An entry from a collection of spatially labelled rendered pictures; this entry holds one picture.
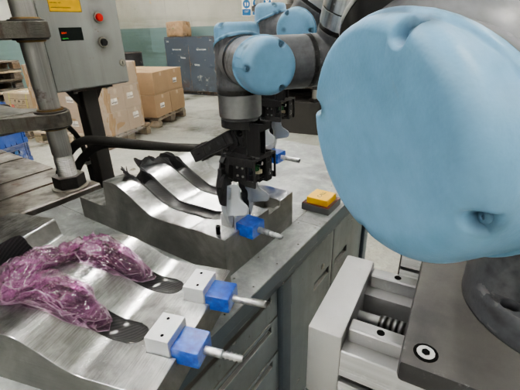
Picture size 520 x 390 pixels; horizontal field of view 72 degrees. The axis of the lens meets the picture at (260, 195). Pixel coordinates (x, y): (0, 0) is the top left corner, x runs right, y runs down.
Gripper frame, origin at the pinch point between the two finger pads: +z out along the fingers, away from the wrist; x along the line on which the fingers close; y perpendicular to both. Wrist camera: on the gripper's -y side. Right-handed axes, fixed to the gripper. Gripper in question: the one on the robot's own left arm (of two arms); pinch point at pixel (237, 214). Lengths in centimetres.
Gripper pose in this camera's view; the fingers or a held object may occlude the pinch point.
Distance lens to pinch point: 73.7
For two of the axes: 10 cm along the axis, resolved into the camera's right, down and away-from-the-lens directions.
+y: 8.3, 2.1, -5.2
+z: 0.3, 9.1, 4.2
